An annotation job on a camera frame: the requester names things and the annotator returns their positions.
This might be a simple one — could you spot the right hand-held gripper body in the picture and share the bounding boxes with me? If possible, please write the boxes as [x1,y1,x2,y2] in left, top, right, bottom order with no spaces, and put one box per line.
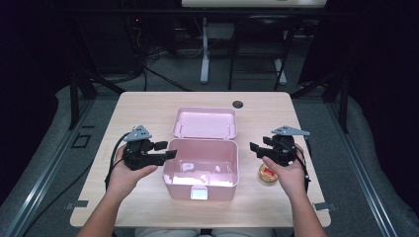
[263,124,311,167]

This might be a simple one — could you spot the person's light trousers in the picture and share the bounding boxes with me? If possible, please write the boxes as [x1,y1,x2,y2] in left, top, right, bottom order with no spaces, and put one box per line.
[134,227,268,237]

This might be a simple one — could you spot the left hand-held gripper black cable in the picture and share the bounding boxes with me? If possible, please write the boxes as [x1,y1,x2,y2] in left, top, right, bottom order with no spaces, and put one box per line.
[104,131,132,192]

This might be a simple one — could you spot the dark computer tower red light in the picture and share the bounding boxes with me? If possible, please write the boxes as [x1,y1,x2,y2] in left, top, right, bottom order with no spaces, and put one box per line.
[82,13,146,75]

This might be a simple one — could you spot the person's left hand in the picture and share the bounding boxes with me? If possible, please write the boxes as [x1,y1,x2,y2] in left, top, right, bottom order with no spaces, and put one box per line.
[107,144,158,198]

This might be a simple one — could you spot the white desk top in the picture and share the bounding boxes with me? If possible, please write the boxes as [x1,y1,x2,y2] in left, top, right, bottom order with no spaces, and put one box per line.
[181,0,327,9]

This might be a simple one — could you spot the aluminium floor rail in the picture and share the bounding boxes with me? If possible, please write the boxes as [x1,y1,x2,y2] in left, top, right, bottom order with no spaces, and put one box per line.
[0,98,97,237]
[325,102,399,237]

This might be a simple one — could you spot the white desk leg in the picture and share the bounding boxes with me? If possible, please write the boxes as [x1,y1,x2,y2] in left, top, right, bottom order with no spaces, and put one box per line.
[200,17,210,85]
[275,58,288,86]

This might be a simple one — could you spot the hand-held gripper black cable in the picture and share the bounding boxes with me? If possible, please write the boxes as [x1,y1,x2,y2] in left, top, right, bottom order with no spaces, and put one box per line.
[280,137,312,194]
[104,131,132,192]

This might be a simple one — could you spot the black chair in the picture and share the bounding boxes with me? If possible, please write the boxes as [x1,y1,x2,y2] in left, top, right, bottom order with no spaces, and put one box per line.
[227,14,295,92]

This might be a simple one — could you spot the person's right hand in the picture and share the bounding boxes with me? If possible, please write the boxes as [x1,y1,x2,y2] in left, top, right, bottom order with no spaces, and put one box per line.
[261,144,309,198]

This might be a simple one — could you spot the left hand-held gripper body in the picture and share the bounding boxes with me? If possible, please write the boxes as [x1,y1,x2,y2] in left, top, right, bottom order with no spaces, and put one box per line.
[122,124,166,172]

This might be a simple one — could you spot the black floor cable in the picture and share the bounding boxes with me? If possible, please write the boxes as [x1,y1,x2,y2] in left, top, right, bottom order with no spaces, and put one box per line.
[142,65,192,93]
[23,162,95,237]

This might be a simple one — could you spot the grey tape strip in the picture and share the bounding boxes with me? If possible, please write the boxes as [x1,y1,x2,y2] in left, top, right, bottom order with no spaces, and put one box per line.
[64,199,90,210]
[311,201,338,211]

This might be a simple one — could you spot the pink storage box with handle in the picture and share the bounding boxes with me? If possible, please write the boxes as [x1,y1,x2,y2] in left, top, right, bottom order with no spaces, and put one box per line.
[162,107,240,201]

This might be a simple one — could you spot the black metal frame stand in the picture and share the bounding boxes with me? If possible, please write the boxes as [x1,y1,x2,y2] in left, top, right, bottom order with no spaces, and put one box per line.
[68,70,126,131]
[291,70,350,134]

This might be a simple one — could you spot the right hand-held gripper black cable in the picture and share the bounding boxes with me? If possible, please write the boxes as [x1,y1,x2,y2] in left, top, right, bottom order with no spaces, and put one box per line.
[280,137,312,194]

